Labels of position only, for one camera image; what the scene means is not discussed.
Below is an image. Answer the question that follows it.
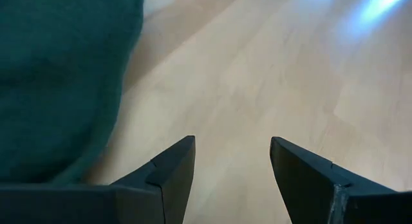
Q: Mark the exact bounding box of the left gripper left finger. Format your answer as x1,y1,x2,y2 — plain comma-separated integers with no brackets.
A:
0,135,196,224

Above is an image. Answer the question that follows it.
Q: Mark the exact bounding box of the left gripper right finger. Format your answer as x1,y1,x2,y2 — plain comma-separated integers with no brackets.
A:
269,136,412,224

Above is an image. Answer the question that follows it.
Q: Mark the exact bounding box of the dark green garment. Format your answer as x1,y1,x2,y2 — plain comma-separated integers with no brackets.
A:
0,0,146,187

